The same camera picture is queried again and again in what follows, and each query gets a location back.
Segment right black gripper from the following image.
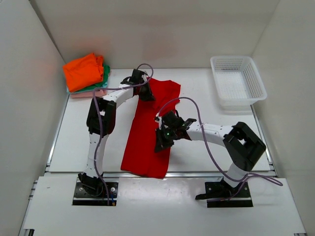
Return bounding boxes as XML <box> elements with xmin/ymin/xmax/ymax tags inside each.
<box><xmin>155</xmin><ymin>126</ymin><xmax>178</xmax><ymax>153</ymax></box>

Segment red t shirt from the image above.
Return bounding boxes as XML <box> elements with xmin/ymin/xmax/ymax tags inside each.
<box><xmin>121</xmin><ymin>79</ymin><xmax>181</xmax><ymax>179</ymax></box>

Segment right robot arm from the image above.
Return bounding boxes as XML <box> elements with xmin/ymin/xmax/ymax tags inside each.
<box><xmin>155</xmin><ymin>111</ymin><xmax>266</xmax><ymax>197</ymax></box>

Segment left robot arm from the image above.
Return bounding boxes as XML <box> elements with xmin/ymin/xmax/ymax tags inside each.
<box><xmin>78</xmin><ymin>68</ymin><xmax>155</xmax><ymax>197</ymax></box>

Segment pink folded t shirt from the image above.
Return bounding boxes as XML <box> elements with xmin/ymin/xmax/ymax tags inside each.
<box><xmin>70</xmin><ymin>88</ymin><xmax>107</xmax><ymax>98</ymax></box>

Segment green folded t shirt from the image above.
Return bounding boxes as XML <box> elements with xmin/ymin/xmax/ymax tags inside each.
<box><xmin>83</xmin><ymin>64</ymin><xmax>111</xmax><ymax>91</ymax></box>

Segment orange folded t shirt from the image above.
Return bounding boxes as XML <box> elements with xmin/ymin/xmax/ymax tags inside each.
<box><xmin>63</xmin><ymin>53</ymin><xmax>104</xmax><ymax>92</ymax></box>

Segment white plastic basket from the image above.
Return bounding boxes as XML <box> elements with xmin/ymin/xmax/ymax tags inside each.
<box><xmin>210</xmin><ymin>56</ymin><xmax>267</xmax><ymax>109</ymax></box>

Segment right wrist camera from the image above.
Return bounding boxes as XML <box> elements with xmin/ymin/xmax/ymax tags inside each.
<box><xmin>155</xmin><ymin>114</ymin><xmax>164</xmax><ymax>130</ymax></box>

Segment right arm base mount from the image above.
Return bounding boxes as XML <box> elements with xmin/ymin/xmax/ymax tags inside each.
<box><xmin>195</xmin><ymin>178</ymin><xmax>253</xmax><ymax>208</ymax></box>

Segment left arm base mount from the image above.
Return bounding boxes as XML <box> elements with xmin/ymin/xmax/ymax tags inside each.
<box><xmin>72</xmin><ymin>178</ymin><xmax>119</xmax><ymax>207</ymax></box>

